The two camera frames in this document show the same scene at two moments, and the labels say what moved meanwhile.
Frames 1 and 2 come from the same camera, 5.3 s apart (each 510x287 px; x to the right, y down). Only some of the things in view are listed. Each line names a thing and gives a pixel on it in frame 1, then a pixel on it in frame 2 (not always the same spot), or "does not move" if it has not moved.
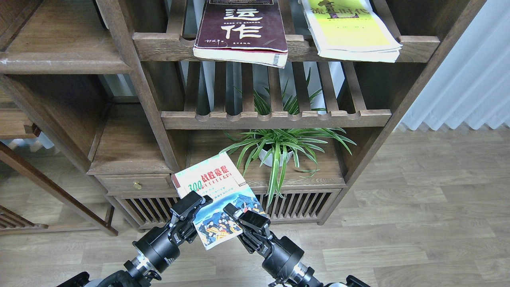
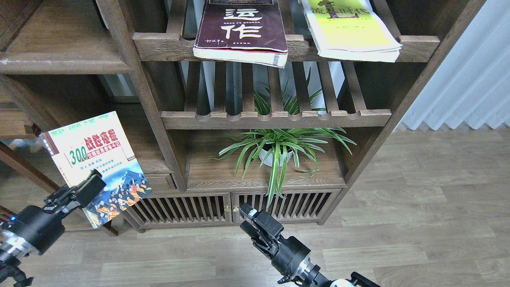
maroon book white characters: [253, 30] does not move
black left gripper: [161, 253] -> [39, 229]
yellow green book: [350, 28] does not move
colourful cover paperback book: [216, 176] -> [98, 144]
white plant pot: [268, 162] does not move
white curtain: [469, 83] does not move
